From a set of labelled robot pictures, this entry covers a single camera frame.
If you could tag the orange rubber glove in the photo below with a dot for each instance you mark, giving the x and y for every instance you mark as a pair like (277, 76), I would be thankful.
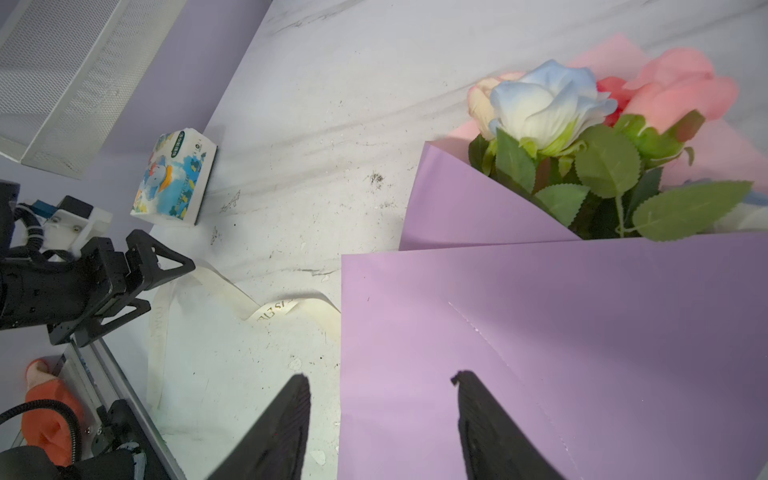
(46, 428)

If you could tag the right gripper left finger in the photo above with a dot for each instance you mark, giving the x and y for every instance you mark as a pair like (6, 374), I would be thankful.
(275, 447)

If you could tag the lower white mesh shelf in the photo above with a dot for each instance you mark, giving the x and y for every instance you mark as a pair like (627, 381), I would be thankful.
(68, 69)

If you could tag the white blue fake flower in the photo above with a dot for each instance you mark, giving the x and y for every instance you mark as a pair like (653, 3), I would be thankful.
(548, 108)

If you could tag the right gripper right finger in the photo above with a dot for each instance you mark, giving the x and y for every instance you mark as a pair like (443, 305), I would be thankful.
(493, 445)

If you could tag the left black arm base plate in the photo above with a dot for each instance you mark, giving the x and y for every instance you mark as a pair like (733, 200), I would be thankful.
(123, 447)

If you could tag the red pink fake rose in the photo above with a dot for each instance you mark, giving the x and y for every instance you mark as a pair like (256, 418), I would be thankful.
(668, 102)

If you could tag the colourful tissue pack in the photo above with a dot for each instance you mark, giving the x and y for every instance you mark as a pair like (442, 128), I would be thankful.
(175, 178)

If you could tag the cream ribbon strip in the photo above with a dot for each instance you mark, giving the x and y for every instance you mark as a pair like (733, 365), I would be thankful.
(322, 311)

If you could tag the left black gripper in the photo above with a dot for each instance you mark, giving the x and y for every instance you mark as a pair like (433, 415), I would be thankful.
(72, 296)

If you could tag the cream fake rose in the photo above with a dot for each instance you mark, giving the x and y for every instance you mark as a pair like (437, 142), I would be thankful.
(750, 216)

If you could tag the purple pink wrapping paper sheet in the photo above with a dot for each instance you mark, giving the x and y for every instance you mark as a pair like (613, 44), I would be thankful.
(590, 295)

